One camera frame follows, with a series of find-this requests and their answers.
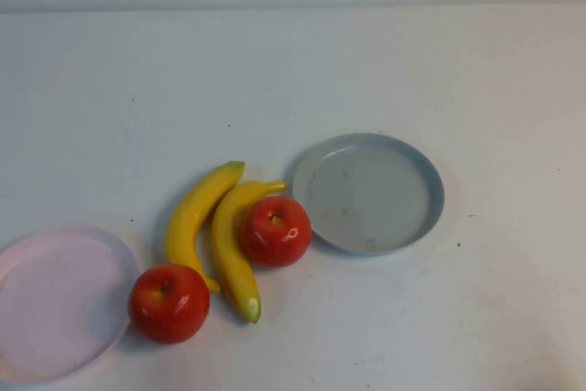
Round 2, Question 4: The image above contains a red apple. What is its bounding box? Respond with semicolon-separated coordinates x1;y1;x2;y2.
240;195;313;268
127;264;212;345

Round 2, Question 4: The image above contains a yellow banana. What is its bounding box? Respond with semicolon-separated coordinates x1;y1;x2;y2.
211;179;288;323
164;160;247;295

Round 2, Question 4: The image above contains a grey-blue round plate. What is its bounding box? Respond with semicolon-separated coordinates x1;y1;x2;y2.
291;132;446;258

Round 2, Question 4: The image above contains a pink round plate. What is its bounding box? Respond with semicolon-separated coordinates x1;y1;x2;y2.
0;224;142;384

